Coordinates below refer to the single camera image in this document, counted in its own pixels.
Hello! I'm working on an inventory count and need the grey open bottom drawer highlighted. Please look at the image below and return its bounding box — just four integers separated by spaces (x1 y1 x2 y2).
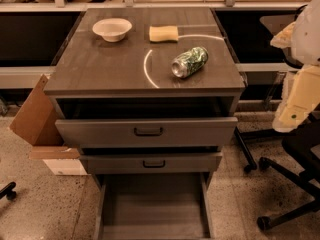
94 173 214 240

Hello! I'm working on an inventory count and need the yellow sponge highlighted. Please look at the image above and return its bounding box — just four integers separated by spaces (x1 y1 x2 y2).
149 26 178 42

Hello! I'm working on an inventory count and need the grey middle drawer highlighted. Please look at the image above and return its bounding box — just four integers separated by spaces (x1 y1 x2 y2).
80 152 222 174

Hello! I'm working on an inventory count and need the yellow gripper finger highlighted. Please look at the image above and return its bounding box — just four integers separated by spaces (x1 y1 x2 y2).
270 22 295 49
272 65 320 133

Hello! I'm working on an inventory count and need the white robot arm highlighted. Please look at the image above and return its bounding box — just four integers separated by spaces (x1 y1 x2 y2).
270 0 320 133

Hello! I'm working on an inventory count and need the black office chair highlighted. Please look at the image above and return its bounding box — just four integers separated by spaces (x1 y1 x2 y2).
233 3 320 232

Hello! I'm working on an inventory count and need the black chair caster left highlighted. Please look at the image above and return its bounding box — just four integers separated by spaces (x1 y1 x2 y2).
0 182 16 200

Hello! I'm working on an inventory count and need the green soda can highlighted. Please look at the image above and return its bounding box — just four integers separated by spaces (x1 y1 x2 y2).
172 47 209 78

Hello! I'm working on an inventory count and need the grey top drawer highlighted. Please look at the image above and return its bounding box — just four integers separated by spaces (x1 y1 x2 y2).
55 117 238 149

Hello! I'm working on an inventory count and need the grey drawer cabinet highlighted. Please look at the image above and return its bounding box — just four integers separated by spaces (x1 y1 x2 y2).
43 7 247 240

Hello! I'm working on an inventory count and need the white bowl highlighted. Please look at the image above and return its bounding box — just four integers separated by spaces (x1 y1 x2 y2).
92 18 132 42

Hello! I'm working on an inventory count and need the brown cardboard box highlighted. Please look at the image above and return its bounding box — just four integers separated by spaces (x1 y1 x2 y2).
9 75 87 176

